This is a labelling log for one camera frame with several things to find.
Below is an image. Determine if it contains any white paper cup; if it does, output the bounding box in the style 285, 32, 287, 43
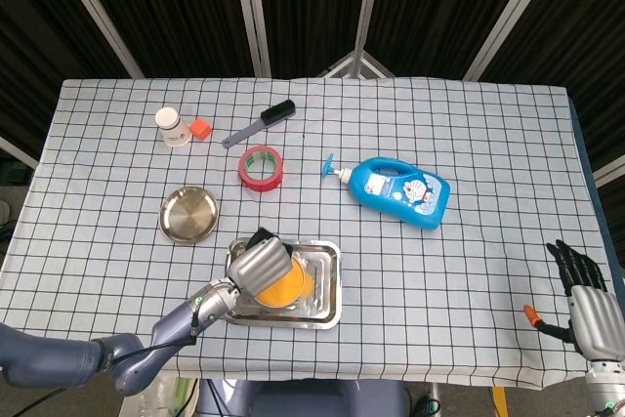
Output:
154, 106, 190, 149

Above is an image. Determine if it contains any white checked tablecloth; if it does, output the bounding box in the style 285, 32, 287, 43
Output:
0, 77, 611, 392

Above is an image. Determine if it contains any blue pump detergent bottle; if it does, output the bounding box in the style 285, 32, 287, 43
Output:
320, 152, 452, 231

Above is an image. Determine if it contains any orange-yellow powder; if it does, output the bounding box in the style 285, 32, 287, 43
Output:
256, 260, 305, 309

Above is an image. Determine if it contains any rectangular steel tray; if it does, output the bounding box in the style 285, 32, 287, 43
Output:
223, 236, 343, 332

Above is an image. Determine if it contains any orange cube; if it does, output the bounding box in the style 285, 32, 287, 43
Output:
189, 118, 214, 142

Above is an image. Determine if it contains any white triangular partition foot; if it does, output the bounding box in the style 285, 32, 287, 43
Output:
316, 49, 397, 80

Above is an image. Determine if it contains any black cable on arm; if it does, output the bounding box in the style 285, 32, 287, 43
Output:
112, 310, 202, 370

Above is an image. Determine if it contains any blue grey robot torso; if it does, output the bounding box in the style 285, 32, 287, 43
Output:
194, 377, 409, 417

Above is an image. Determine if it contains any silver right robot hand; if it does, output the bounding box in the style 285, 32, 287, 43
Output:
522, 239, 625, 360

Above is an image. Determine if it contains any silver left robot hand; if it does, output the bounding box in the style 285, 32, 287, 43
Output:
227, 227, 297, 301

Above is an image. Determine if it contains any grey brush with black bristles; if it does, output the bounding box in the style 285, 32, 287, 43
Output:
221, 99, 297, 150

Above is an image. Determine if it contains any round steel plate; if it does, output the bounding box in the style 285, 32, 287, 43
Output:
158, 185, 221, 245

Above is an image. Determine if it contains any red tape roll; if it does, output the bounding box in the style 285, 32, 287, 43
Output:
237, 145, 285, 192

